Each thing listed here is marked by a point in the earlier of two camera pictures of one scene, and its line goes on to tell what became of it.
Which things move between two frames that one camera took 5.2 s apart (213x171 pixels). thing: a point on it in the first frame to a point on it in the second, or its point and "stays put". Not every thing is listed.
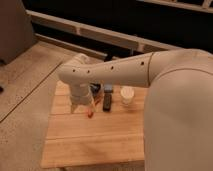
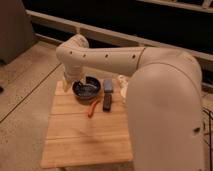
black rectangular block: (107, 102) stays put
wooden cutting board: (106, 139) stays put
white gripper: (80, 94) to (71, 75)
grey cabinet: (16, 29) stays put
